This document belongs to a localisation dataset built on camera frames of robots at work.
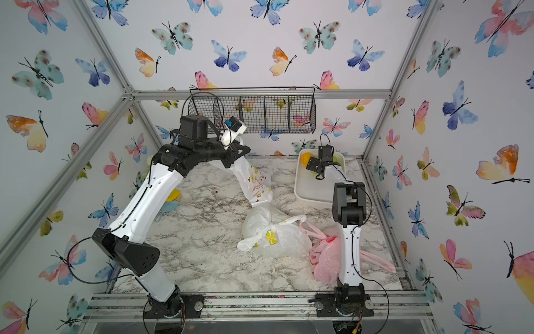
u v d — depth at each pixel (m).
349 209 0.64
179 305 0.72
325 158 0.89
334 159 0.90
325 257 0.74
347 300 0.64
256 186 0.86
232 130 0.59
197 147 0.55
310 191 1.06
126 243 0.42
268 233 0.77
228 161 0.63
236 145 0.63
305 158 1.14
